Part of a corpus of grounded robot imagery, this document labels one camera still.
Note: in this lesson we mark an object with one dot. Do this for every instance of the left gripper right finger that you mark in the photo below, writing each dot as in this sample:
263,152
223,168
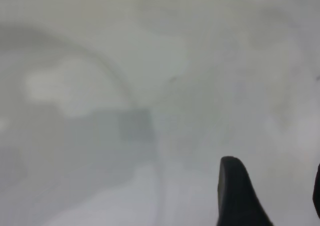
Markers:
317,188

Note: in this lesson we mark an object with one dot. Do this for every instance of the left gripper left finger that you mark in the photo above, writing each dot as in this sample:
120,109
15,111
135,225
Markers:
235,193

